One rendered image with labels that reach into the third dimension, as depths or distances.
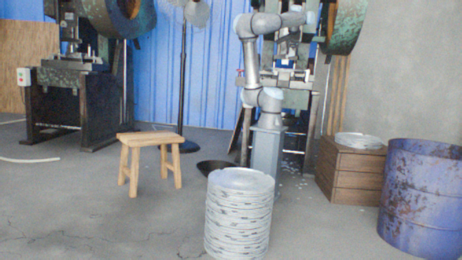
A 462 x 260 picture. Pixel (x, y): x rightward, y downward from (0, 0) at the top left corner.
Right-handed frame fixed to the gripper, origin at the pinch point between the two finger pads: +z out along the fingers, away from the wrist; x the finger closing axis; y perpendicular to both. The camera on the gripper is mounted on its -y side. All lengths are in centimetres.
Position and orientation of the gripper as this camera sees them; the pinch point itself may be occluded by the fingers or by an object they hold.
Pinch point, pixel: (286, 57)
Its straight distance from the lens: 245.5
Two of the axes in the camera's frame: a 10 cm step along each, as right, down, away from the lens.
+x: 0.9, -6.0, 7.9
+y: 10.0, 0.8, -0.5
